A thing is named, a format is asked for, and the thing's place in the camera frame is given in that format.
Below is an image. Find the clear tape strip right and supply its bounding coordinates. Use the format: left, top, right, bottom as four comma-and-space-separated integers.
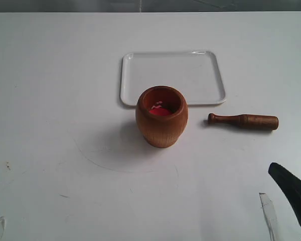
259, 193, 280, 241

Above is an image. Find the brown wooden pestle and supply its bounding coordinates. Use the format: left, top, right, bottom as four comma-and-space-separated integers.
207, 113, 279, 131

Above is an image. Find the white rectangular plastic tray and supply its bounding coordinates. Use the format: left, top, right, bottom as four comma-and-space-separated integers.
119, 50, 226, 108

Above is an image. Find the wooden mortar cup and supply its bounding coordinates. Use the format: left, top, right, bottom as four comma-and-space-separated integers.
135, 86, 188, 148

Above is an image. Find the red object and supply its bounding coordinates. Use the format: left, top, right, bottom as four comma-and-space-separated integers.
149, 105, 172, 116

